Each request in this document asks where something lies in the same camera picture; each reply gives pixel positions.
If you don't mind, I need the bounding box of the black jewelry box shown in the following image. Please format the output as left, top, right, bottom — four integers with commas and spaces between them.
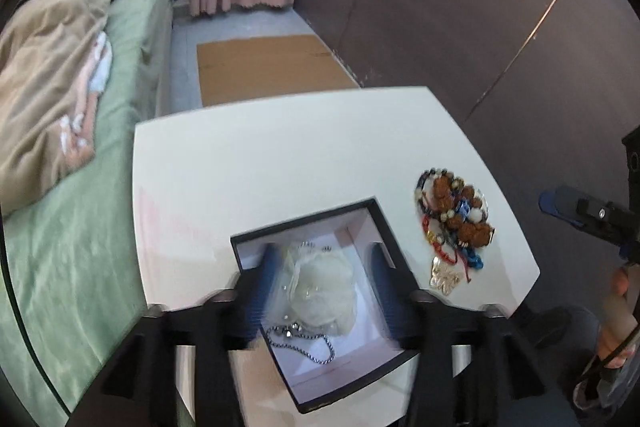
231, 198, 413, 414

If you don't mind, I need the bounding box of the gold butterfly brooch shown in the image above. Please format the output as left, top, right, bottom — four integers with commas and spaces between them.
430, 257, 465, 296

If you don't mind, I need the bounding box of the red string bracelet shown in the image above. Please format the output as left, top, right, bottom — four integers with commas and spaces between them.
421, 213, 476, 283

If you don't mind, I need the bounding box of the dark bead necklace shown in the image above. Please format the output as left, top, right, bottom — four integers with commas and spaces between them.
413, 166, 464, 220

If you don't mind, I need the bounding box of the person's right hand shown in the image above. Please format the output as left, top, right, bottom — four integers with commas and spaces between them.
598, 265, 639, 369

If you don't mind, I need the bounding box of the beige blanket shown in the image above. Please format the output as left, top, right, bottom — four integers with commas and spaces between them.
1, 0, 112, 215

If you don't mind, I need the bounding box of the brown cardboard sheet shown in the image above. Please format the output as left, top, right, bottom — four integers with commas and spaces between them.
198, 35, 357, 107

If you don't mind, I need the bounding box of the brown wooden bead bracelet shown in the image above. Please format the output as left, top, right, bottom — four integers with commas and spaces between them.
430, 173, 497, 251

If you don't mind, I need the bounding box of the green bed sheet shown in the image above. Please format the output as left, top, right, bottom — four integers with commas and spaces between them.
1, 0, 172, 426

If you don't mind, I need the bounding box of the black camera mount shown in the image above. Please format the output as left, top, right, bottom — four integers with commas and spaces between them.
622, 127, 640, 206

